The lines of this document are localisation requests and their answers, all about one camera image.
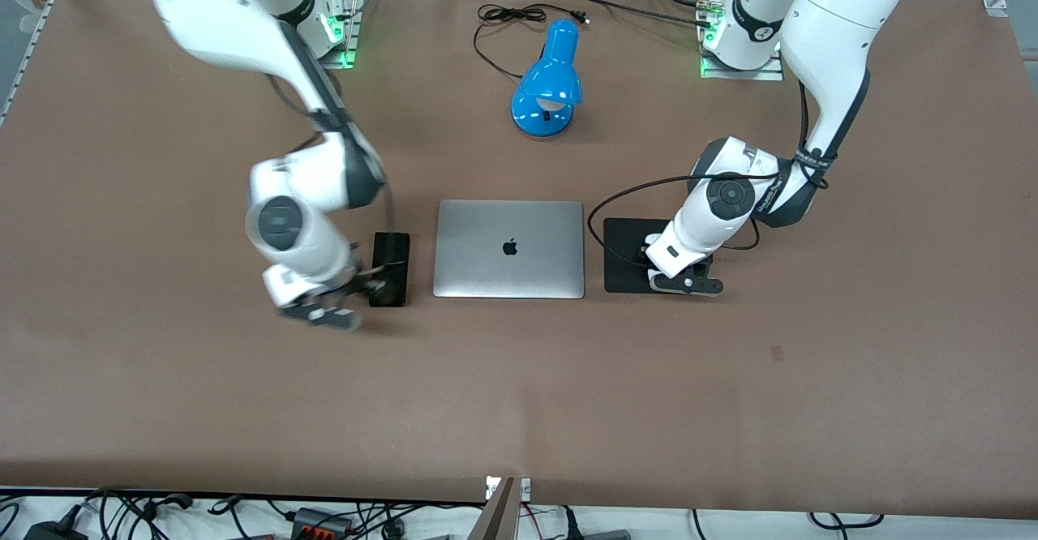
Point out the black smartphone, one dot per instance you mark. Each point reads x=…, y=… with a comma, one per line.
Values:
x=391, y=268

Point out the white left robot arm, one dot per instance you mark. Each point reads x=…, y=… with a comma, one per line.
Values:
x=819, y=45

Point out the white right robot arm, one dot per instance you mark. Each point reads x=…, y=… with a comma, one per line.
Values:
x=235, y=29

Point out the black mouse pad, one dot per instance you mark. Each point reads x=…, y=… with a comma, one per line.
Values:
x=626, y=256

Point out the silver closed laptop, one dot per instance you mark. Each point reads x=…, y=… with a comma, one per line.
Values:
x=509, y=249

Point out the blue desk lamp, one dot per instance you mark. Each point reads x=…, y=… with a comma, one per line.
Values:
x=547, y=86

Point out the grey power strip red switches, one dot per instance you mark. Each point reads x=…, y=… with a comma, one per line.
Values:
x=322, y=521

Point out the black power adapter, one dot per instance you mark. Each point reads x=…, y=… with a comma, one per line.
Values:
x=53, y=530

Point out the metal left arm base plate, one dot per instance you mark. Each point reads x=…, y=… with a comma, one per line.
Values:
x=742, y=66

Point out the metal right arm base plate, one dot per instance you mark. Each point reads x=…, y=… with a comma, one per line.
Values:
x=345, y=25

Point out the brown angled post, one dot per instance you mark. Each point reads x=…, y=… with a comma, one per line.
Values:
x=499, y=512

